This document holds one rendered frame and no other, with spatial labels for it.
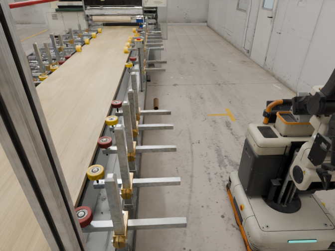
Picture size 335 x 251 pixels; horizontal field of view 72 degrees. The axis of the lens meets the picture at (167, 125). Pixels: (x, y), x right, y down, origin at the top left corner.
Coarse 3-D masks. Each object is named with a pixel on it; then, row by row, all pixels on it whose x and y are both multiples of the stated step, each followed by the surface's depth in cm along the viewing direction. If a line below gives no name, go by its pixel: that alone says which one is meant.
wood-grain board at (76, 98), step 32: (128, 32) 429; (64, 64) 259; (96, 64) 259; (64, 96) 185; (96, 96) 185; (64, 128) 144; (96, 128) 143; (0, 160) 118; (64, 160) 118; (0, 192) 100; (0, 224) 86; (32, 224) 86
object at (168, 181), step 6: (102, 180) 116; (120, 180) 116; (138, 180) 116; (144, 180) 116; (150, 180) 116; (156, 180) 116; (162, 180) 116; (168, 180) 116; (174, 180) 116; (96, 186) 114; (102, 186) 114; (120, 186) 115; (138, 186) 116; (144, 186) 116
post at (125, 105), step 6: (126, 102) 116; (126, 108) 116; (126, 114) 117; (126, 120) 119; (126, 126) 121; (126, 132) 123; (132, 132) 127; (126, 138) 125; (132, 138) 126; (132, 144) 128; (132, 150) 130; (132, 162) 134; (132, 168) 137
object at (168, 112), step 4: (116, 112) 178; (120, 112) 178; (140, 112) 178; (144, 112) 179; (148, 112) 179; (152, 112) 179; (156, 112) 179; (160, 112) 179; (164, 112) 180; (168, 112) 180
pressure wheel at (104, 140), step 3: (99, 138) 133; (102, 138) 133; (105, 138) 133; (108, 138) 133; (111, 138) 133; (99, 141) 131; (102, 141) 131; (105, 141) 131; (108, 141) 130; (111, 141) 132; (99, 144) 130; (102, 144) 129; (105, 144) 129; (108, 144) 130; (111, 144) 132; (102, 147) 130; (105, 147) 130; (108, 147) 131
